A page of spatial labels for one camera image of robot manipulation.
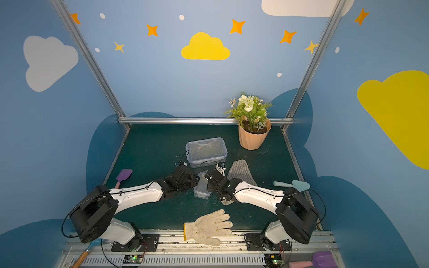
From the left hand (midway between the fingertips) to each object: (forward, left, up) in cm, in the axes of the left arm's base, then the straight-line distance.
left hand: (202, 182), depth 88 cm
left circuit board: (-34, +28, -6) cm, 45 cm away
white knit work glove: (-22, -2, -5) cm, 23 cm away
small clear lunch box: (-5, 0, +3) cm, 6 cm away
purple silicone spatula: (+6, +47, -5) cm, 47 cm away
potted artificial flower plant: (+36, -30, +9) cm, 47 cm away
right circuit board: (-33, -34, -6) cm, 48 cm away
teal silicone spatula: (+2, -56, -5) cm, 56 cm away
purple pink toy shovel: (-32, -54, -5) cm, 63 cm away
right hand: (0, -6, +1) cm, 6 cm away
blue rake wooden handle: (-36, +49, -4) cm, 61 cm away
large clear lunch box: (+24, -1, -6) cm, 25 cm away
